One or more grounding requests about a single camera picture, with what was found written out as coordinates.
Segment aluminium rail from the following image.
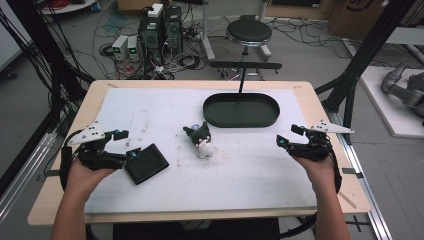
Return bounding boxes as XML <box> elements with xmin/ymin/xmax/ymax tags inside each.
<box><xmin>327</xmin><ymin>109</ymin><xmax>395</xmax><ymax>240</ymax></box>
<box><xmin>0</xmin><ymin>130</ymin><xmax>58</xmax><ymax>223</ymax></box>

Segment tangle of floor cables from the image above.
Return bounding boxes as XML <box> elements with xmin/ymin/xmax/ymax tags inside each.
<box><xmin>93</xmin><ymin>19</ymin><xmax>208</xmax><ymax>81</ymax></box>

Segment black frame post with cables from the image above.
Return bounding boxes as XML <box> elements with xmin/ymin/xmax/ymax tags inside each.
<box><xmin>0</xmin><ymin>0</ymin><xmax>97</xmax><ymax>136</ymax></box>

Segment black round stool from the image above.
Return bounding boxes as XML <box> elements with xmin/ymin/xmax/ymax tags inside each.
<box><xmin>225</xmin><ymin>17</ymin><xmax>274</xmax><ymax>81</ymax></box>

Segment black and white plush toy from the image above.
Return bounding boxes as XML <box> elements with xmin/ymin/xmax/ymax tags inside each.
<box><xmin>182</xmin><ymin>121</ymin><xmax>217</xmax><ymax>160</ymax></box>

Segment person's dark clothing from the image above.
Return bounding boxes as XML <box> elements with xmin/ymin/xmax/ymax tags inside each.
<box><xmin>112</xmin><ymin>217</ymin><xmax>282</xmax><ymax>240</ymax></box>

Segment black bracket on table edge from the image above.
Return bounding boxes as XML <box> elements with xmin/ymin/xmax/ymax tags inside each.
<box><xmin>341</xmin><ymin>167</ymin><xmax>365</xmax><ymax>180</ymax></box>

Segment black square pouch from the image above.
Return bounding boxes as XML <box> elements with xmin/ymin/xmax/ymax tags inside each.
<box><xmin>124</xmin><ymin>143</ymin><xmax>170</xmax><ymax>186</ymax></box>

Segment black cables on floor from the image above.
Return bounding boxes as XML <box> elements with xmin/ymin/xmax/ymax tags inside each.
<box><xmin>269</xmin><ymin>17</ymin><xmax>355</xmax><ymax>60</ymax></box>

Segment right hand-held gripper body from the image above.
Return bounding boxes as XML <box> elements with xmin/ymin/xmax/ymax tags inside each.
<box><xmin>286</xmin><ymin>119</ymin><xmax>355</xmax><ymax>163</ymax></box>

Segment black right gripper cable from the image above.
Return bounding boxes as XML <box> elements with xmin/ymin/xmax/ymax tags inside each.
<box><xmin>327</xmin><ymin>141</ymin><xmax>344</xmax><ymax>195</ymax></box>

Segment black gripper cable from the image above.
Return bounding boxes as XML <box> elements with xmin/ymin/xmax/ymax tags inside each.
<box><xmin>58</xmin><ymin>129</ymin><xmax>84</xmax><ymax>192</ymax></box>
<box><xmin>327</xmin><ymin>141</ymin><xmax>344</xmax><ymax>195</ymax></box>

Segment person's left hand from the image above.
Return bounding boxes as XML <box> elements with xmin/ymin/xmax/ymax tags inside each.
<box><xmin>64</xmin><ymin>158</ymin><xmax>118</xmax><ymax>201</ymax></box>

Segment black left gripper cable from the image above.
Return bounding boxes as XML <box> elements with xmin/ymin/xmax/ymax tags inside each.
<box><xmin>58</xmin><ymin>129</ymin><xmax>84</xmax><ymax>192</ymax></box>

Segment white box on computer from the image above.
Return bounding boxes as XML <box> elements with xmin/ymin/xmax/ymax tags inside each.
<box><xmin>147</xmin><ymin>3</ymin><xmax>165</xmax><ymax>19</ymax></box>

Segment white table mat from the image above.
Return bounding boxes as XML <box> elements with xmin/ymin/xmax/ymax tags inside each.
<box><xmin>84</xmin><ymin>87</ymin><xmax>318</xmax><ymax>215</ymax></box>

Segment grey power supply unit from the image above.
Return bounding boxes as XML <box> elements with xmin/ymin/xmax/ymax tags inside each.
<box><xmin>111</xmin><ymin>34</ymin><xmax>130</xmax><ymax>62</ymax></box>
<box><xmin>127</xmin><ymin>35</ymin><xmax>141</xmax><ymax>62</ymax></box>

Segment black computer tower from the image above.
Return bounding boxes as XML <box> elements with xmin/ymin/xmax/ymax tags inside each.
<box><xmin>162</xmin><ymin>5</ymin><xmax>184</xmax><ymax>55</ymax></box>
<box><xmin>137</xmin><ymin>12</ymin><xmax>165</xmax><ymax>67</ymax></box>

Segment brown cardboard box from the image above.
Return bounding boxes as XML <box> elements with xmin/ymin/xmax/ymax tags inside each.
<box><xmin>327</xmin><ymin>0</ymin><xmax>390</xmax><ymax>42</ymax></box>

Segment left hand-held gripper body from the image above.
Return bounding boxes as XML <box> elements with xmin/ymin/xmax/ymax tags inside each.
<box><xmin>67</xmin><ymin>121</ymin><xmax>130</xmax><ymax>171</ymax></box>

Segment black oval tray with hanger stand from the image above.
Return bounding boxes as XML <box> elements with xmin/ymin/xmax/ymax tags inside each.
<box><xmin>202</xmin><ymin>60</ymin><xmax>283</xmax><ymax>129</ymax></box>

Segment white floor platform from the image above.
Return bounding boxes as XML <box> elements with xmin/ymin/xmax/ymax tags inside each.
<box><xmin>359</xmin><ymin>65</ymin><xmax>424</xmax><ymax>140</ymax></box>

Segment person's right hand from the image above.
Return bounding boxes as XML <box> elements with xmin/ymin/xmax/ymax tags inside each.
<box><xmin>292</xmin><ymin>155</ymin><xmax>338</xmax><ymax>198</ymax></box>

